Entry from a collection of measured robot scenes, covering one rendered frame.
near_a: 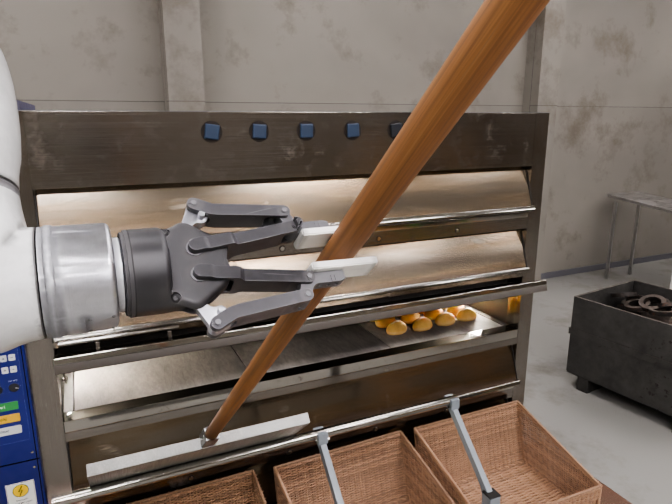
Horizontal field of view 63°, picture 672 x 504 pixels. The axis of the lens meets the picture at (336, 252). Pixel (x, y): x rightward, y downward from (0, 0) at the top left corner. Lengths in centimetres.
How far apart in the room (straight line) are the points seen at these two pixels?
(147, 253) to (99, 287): 5
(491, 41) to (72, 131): 147
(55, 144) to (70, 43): 349
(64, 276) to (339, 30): 540
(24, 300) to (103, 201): 130
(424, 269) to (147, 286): 175
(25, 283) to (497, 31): 36
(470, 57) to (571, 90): 731
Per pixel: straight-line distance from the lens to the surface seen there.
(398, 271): 208
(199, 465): 164
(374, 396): 224
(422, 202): 208
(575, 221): 800
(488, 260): 233
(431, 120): 39
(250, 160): 179
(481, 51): 35
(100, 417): 194
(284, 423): 153
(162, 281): 46
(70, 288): 45
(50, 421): 194
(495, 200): 228
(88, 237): 47
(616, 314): 446
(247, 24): 543
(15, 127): 53
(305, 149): 185
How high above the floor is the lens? 208
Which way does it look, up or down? 14 degrees down
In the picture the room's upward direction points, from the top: straight up
